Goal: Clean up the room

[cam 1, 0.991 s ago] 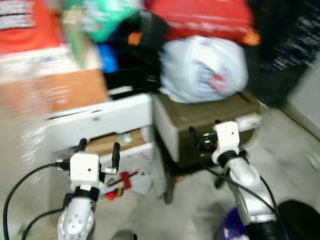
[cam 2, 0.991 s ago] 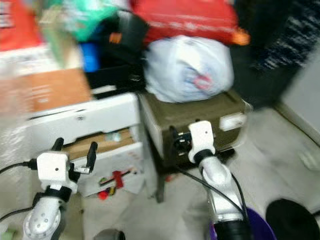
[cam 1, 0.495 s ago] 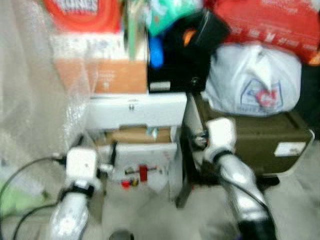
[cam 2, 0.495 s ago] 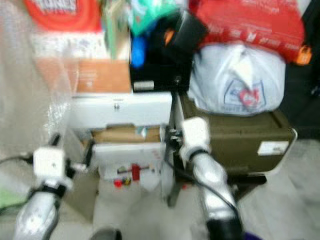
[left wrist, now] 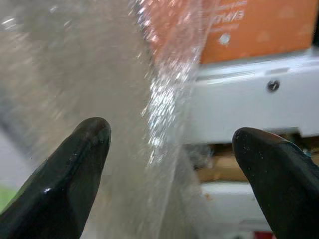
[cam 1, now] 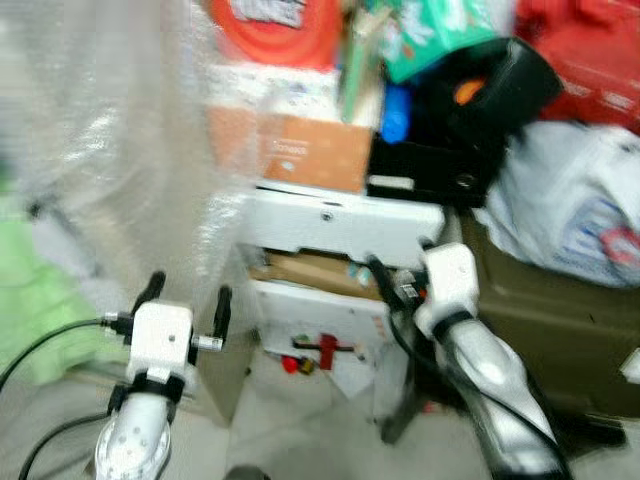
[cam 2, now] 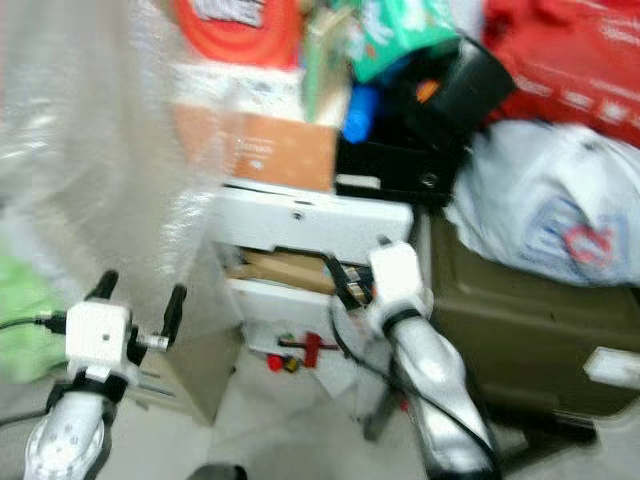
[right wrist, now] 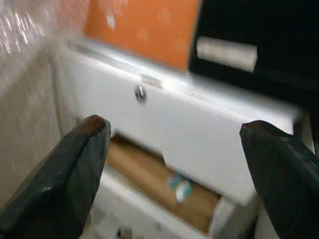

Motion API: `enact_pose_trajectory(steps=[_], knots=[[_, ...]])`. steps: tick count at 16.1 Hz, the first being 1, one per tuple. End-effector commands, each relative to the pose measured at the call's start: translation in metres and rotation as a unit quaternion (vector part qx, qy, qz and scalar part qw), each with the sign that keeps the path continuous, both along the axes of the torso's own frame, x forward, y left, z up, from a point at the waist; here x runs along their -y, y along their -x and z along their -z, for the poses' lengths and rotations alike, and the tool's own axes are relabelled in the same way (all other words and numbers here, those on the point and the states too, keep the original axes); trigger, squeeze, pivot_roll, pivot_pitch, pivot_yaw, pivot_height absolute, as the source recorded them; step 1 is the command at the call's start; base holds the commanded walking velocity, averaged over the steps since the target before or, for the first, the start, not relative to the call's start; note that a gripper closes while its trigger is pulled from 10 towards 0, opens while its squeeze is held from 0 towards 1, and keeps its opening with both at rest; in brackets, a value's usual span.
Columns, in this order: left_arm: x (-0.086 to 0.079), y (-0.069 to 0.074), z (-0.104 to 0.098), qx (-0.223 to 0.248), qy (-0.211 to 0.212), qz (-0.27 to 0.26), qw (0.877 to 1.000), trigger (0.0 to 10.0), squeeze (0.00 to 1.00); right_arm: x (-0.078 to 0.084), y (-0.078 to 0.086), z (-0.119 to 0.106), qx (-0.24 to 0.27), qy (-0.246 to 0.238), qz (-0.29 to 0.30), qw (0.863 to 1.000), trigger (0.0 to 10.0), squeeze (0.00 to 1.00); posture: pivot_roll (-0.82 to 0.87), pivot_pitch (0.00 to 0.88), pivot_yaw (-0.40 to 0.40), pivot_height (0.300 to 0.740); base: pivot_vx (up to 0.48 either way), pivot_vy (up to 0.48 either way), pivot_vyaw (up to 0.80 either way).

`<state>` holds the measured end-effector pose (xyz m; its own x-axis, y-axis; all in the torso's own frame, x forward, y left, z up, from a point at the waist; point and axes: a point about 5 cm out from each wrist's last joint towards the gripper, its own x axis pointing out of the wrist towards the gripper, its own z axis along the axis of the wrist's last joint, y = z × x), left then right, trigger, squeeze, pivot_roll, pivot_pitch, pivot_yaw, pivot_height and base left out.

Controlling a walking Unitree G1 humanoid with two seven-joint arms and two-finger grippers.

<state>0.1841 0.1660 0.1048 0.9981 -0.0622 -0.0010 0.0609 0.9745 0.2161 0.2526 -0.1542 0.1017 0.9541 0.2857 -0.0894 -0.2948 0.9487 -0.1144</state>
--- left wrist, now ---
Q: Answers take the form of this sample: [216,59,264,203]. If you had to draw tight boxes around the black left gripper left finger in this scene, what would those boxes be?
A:
[0,117,112,239]

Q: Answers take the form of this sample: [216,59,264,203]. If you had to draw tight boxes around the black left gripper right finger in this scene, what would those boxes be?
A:
[231,126,319,239]

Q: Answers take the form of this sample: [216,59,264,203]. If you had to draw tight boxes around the brown wooden board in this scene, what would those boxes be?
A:
[195,145,252,183]

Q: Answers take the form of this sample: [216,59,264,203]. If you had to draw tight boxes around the white plastic case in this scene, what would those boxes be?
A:
[190,48,319,145]

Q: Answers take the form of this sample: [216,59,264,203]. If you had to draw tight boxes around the clear bubble wrap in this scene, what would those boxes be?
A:
[0,0,215,239]

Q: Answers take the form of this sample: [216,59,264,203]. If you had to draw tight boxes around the orange cardboard box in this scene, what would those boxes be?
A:
[146,0,319,65]

